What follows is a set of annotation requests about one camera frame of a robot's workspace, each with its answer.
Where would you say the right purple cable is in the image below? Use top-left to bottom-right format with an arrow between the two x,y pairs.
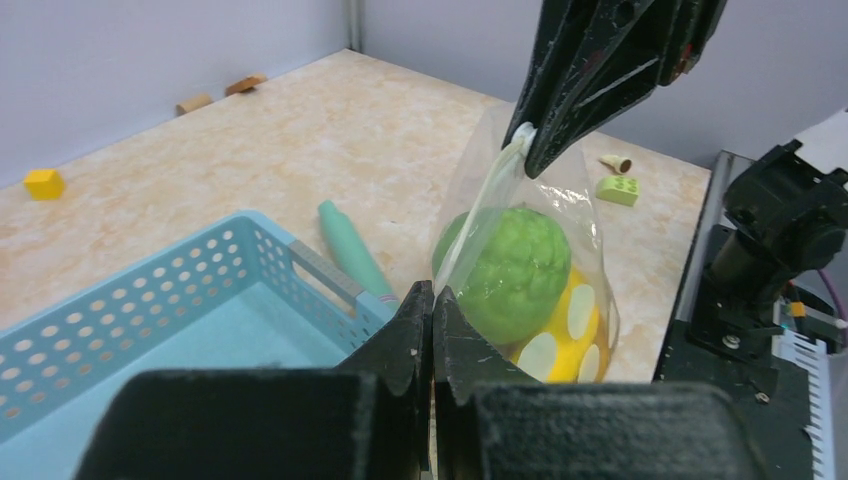
818,268 -> 848,333

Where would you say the clear zip top bag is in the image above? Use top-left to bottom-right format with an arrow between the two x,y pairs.
431,103 -> 619,383

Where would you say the cork at wall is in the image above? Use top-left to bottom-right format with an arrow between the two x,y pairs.
175,93 -> 214,116

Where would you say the light blue plastic basket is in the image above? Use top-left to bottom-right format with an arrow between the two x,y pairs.
1,210 -> 394,479

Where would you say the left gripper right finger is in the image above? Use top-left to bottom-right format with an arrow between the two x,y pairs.
432,289 -> 767,479

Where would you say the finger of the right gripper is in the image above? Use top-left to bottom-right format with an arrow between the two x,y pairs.
523,0 -> 726,179
505,1 -> 670,148

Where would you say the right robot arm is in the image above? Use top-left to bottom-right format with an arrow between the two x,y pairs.
508,1 -> 847,303

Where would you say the teal foam roller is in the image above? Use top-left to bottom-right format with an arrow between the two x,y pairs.
317,200 -> 400,312

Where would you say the light green block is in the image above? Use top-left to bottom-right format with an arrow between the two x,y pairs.
595,175 -> 640,207

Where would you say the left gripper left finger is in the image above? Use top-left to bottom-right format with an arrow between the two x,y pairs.
75,281 -> 434,479

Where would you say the cork near right edge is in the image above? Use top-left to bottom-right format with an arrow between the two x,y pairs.
599,154 -> 633,175

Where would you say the brown nut at wall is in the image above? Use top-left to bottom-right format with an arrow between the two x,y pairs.
225,73 -> 268,97

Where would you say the yellow cube on table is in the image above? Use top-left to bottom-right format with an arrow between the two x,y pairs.
23,169 -> 65,201

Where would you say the yellow banana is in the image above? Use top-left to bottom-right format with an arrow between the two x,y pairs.
509,267 -> 610,383

